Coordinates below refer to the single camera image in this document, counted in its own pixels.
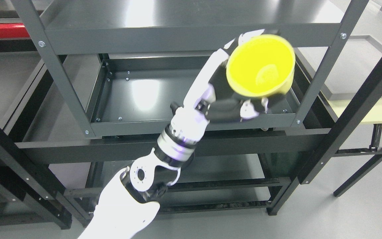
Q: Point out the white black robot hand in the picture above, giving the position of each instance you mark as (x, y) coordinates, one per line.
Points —
(210, 100)

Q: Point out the yellow plastic cup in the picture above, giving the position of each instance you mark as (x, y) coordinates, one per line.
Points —
(261, 67)

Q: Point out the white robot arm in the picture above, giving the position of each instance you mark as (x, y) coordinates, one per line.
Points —
(130, 200)

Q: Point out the grey metal shelf unit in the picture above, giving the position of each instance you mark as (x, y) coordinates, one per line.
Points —
(118, 64)

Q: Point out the black metal rack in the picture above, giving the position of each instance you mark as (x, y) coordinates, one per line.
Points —
(52, 172)

